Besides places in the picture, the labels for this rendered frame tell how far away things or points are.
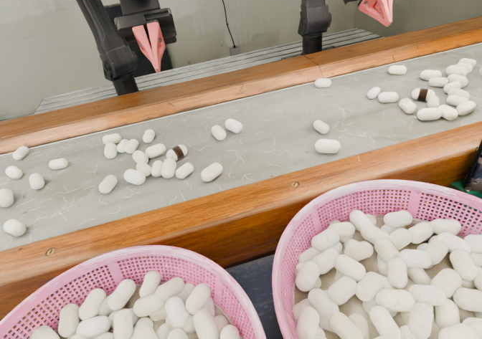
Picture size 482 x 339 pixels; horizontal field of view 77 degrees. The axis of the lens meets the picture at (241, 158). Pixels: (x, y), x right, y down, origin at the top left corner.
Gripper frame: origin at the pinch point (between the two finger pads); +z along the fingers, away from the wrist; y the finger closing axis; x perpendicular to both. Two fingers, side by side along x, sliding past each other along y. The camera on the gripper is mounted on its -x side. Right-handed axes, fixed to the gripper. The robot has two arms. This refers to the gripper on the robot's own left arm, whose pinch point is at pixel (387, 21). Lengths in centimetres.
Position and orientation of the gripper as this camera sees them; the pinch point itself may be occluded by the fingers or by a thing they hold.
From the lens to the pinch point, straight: 72.0
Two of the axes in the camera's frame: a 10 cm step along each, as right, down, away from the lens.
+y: 9.6, -2.5, 1.2
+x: -0.6, 2.5, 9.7
